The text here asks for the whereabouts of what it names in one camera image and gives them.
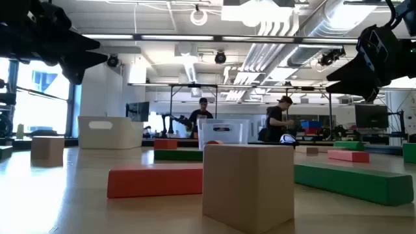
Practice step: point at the red crate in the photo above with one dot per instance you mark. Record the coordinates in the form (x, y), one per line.
(312, 130)

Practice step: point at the black table frame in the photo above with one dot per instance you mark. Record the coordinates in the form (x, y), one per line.
(185, 143)

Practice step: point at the black background robot arm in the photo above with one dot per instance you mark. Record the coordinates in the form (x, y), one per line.
(177, 121)

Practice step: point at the black and white ball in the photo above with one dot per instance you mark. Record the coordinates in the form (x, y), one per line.
(287, 138)

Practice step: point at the cream plastic bin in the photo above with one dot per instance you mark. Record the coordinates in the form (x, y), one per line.
(110, 136)

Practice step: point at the blue-grey bar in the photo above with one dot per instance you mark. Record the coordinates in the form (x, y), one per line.
(383, 150)

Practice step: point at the black equipment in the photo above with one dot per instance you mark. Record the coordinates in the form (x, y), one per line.
(6, 98)

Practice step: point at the natural wood cube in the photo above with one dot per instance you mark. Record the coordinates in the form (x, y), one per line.
(47, 151)

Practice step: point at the large bright window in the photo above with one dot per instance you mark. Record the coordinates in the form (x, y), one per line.
(42, 107)

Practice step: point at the yellow-green bottle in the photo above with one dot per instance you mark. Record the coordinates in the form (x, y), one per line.
(20, 131)

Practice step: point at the overhead light bar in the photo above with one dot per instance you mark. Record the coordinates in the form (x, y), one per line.
(175, 37)

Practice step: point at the green cylinder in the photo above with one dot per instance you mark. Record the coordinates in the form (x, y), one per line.
(349, 146)

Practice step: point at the small natural wood block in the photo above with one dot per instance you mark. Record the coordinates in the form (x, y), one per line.
(308, 150)

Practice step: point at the short green block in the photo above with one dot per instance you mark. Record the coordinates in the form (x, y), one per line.
(409, 152)

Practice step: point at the red cube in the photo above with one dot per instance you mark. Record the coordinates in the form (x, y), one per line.
(165, 144)

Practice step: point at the long red block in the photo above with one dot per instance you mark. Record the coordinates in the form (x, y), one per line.
(154, 182)

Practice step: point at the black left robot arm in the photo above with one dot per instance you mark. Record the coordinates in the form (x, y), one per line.
(13, 26)

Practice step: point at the black gantry frame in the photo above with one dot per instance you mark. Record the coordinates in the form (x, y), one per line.
(307, 88)
(193, 85)

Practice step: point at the clear plastic bin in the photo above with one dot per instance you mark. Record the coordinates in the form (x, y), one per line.
(234, 130)

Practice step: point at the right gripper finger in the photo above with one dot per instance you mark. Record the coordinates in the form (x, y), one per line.
(354, 73)
(360, 89)

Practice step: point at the person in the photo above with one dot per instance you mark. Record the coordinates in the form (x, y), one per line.
(276, 120)
(201, 117)

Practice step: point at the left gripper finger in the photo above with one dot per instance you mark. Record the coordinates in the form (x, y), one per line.
(83, 44)
(79, 65)

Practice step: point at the blue crate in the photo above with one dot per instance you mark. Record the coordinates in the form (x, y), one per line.
(311, 124)

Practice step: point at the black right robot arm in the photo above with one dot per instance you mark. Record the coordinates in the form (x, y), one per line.
(410, 57)

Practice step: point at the black monitor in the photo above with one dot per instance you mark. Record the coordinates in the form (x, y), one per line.
(371, 116)
(138, 111)

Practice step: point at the black bag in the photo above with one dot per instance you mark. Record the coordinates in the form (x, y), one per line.
(264, 135)

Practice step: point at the tall natural wood block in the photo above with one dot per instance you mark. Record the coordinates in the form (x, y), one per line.
(248, 188)

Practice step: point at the black ceiling camera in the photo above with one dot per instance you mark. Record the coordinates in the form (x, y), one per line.
(112, 60)
(331, 57)
(220, 57)

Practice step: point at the long green block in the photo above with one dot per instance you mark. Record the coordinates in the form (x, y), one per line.
(354, 183)

